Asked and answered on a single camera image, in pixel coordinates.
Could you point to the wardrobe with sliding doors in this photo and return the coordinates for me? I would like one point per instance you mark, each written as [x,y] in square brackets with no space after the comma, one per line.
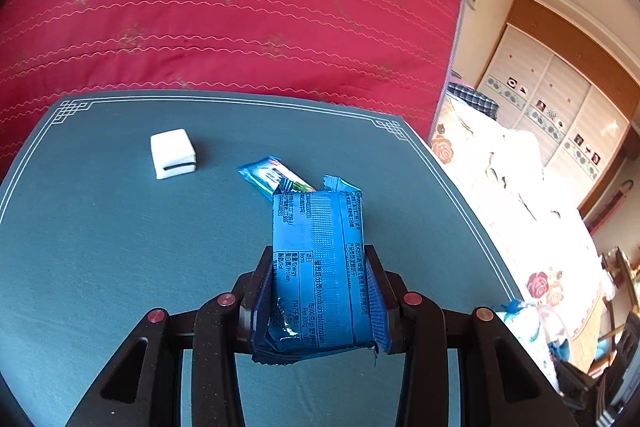
[550,72]

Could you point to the blue snack packet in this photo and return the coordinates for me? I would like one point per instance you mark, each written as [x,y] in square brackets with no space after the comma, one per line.
[320,267]

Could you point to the blue packet with picture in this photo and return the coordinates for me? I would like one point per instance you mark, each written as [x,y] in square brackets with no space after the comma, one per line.
[265,174]

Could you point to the folded dark umbrella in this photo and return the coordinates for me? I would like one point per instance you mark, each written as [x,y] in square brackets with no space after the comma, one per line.
[612,202]

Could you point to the green table mat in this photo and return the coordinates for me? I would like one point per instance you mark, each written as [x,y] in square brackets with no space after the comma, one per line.
[125,232]

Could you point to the red quilted mattress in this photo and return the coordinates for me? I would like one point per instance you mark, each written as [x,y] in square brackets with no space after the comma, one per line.
[225,7]

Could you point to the small white box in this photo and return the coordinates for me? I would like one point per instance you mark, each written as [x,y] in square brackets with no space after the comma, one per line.
[170,147]

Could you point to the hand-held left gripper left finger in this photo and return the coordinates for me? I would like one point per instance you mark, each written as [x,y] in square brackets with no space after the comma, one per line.
[250,307]

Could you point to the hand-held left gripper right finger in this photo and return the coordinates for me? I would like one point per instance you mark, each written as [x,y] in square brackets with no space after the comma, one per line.
[391,322]

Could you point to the white padded jacket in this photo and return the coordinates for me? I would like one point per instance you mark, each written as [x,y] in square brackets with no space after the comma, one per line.
[520,157]

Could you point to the dark wooden desk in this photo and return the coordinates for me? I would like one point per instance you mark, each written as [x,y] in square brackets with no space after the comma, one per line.
[615,267]

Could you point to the bed with floral plaid cover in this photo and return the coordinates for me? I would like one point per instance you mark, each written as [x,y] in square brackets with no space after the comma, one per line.
[545,257]

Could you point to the blue green packet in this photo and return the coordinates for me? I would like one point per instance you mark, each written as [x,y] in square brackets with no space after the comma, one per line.
[342,184]

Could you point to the dark plaid pillow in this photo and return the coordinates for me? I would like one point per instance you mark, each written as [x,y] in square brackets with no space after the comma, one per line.
[475,99]

